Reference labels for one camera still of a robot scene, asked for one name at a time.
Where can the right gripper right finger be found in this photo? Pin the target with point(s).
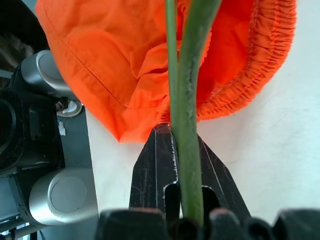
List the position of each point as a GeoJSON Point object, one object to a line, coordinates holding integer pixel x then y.
{"type": "Point", "coordinates": [217, 180]}

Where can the orange shorts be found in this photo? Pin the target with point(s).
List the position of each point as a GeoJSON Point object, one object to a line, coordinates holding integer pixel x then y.
{"type": "Point", "coordinates": [100, 62]}

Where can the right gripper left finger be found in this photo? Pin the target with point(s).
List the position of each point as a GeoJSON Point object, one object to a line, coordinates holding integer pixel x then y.
{"type": "Point", "coordinates": [150, 170]}

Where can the silver and black robot body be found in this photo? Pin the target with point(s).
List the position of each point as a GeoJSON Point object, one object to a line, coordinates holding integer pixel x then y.
{"type": "Point", "coordinates": [62, 195]}

